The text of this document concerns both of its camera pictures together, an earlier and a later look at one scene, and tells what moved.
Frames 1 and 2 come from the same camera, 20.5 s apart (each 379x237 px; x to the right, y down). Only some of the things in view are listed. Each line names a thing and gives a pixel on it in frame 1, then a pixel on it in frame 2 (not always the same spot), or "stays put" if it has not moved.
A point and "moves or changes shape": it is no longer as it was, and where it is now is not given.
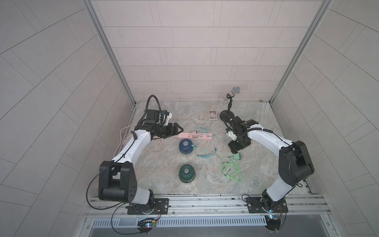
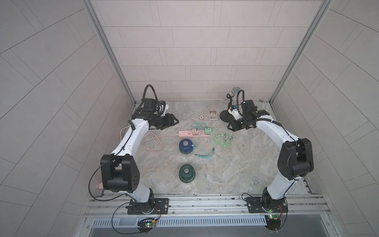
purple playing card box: (213, 115) stays put
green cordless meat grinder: (187, 173) stays put
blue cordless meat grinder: (185, 146) stays put
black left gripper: (173, 129) -> (168, 121)
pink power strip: (200, 136) stays put
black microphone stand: (226, 115) stays put
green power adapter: (238, 156) moves or changes shape
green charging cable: (231, 169) -> (224, 145)
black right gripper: (233, 147) -> (234, 125)
